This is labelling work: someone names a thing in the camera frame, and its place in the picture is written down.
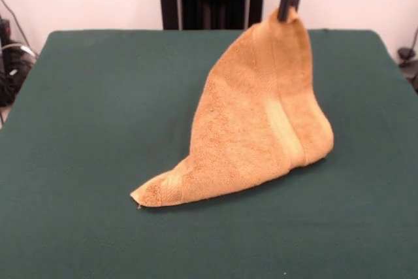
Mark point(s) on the orange terry towel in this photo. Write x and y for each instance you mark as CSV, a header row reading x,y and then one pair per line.
x,y
248,128

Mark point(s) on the black plug adapter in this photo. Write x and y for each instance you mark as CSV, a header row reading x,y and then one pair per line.
x,y
406,60

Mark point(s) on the dark green table cloth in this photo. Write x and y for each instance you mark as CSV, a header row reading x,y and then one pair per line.
x,y
81,128

